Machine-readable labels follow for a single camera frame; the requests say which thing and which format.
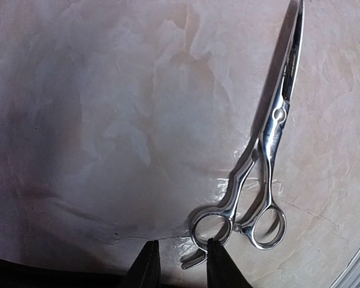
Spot straight silver scissors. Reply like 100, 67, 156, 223
181, 1, 305, 270

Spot black zip tool case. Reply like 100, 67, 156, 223
0, 259, 123, 287

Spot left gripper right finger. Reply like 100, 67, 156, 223
206, 238, 253, 288

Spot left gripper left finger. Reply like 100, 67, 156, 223
118, 240, 160, 288

